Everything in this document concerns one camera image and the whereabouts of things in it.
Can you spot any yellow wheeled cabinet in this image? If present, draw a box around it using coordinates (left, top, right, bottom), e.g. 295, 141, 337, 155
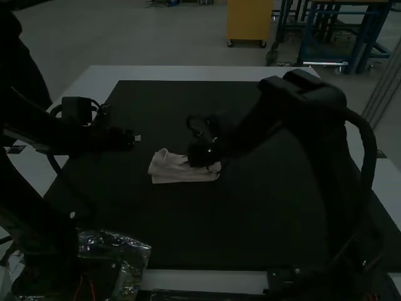
226, 0, 274, 49

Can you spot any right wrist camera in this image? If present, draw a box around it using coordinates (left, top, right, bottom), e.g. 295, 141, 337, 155
186, 113, 222, 141

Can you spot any black mat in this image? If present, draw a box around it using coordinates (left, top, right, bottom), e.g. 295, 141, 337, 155
42, 80, 401, 273

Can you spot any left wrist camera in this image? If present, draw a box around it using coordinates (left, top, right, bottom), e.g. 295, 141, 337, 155
61, 96, 94, 124

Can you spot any black cable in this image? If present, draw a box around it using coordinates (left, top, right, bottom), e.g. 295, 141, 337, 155
343, 107, 387, 251

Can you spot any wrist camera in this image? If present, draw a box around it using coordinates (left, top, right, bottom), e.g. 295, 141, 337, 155
61, 96, 94, 124
186, 113, 222, 141

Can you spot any blue metal rack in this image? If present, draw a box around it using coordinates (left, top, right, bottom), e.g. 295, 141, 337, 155
296, 0, 393, 75

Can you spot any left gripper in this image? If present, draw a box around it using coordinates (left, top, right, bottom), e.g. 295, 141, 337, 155
105, 124, 143, 152

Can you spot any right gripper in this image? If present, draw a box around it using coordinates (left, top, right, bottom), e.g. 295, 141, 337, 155
186, 140, 222, 169

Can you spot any silver foil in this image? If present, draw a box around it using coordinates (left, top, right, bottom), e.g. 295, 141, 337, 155
9, 230, 152, 301

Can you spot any pale towel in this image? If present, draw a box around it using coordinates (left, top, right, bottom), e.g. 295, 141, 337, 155
147, 148, 221, 184

